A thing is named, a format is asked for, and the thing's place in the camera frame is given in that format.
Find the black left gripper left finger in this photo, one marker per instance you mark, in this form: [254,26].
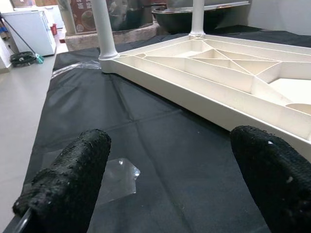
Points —
[70,184]

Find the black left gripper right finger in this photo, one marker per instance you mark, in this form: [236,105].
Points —
[279,184]

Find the white plastic table leg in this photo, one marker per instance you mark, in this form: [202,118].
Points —
[104,29]
[197,17]

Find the clear tape cross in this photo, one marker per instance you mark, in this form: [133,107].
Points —
[119,179]

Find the black tablecloth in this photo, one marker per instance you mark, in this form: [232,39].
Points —
[158,157]

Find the clear tape strip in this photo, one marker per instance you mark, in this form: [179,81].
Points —
[80,66]

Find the mop with teal head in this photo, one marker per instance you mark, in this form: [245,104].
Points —
[39,58]

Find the white plastic table top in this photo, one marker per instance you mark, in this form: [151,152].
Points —
[194,85]

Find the small red container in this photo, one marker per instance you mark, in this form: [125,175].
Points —
[53,29]

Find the white chest freezer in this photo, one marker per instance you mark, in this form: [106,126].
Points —
[31,31]

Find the orange-lidded storage box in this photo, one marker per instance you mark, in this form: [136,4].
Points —
[83,17]

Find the black wok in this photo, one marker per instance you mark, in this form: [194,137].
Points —
[175,20]

